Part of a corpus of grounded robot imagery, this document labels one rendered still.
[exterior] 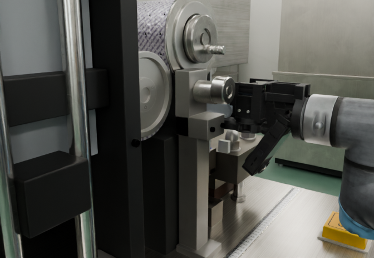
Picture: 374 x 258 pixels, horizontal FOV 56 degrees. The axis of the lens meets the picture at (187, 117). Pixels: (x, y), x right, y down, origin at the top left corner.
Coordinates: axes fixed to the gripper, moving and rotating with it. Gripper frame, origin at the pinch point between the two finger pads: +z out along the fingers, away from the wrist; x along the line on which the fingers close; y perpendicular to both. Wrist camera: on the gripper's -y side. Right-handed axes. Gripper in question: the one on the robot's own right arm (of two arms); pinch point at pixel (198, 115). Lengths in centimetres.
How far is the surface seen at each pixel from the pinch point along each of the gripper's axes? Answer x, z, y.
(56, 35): 38.1, -12.6, 14.6
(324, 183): -247, 31, -111
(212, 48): 5.5, -6.2, 12.5
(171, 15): 12.1, -3.1, 17.4
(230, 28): -67, 30, 17
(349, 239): -6.4, -27.0, -19.7
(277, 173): -246, 73, -111
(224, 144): -4.1, -3.4, -6.3
